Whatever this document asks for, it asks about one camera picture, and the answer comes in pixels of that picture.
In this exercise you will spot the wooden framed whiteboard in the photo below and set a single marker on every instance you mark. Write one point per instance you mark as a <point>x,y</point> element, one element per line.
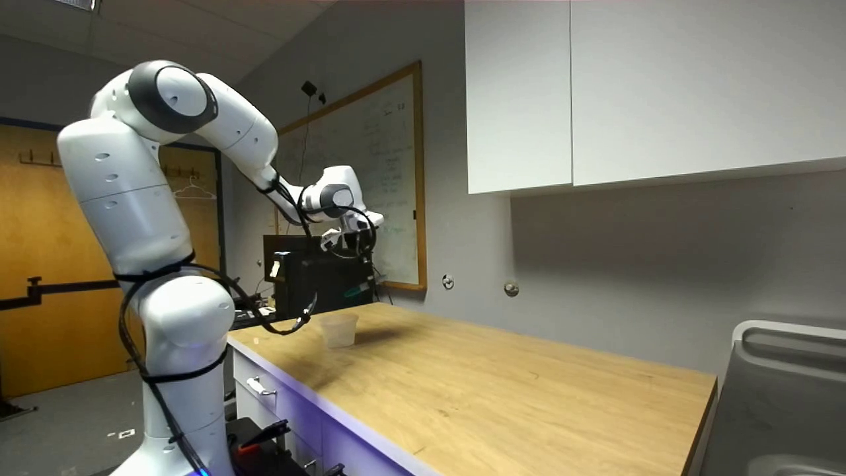
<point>379,133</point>

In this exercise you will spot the white wall cabinet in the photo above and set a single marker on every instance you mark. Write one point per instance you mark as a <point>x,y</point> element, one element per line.
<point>624,92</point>

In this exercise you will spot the translucent plastic bowl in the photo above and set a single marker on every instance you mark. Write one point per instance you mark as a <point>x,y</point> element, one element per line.
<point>339,331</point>

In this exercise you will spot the orange wooden door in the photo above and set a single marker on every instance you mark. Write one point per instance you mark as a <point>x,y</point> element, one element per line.
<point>44,234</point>

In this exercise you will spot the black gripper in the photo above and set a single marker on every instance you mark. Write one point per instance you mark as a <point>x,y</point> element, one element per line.
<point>355,244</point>

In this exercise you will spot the round metal wall fixture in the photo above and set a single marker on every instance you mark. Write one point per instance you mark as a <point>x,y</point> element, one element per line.
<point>447,282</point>

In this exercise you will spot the small round wall fixture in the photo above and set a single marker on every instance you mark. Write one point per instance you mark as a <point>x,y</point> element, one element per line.
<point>512,290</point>

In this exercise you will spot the black monitor box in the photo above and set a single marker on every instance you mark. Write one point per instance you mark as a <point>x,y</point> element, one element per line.
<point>310,278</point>

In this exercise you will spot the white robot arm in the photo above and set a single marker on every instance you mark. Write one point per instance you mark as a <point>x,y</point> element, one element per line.
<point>114,174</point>

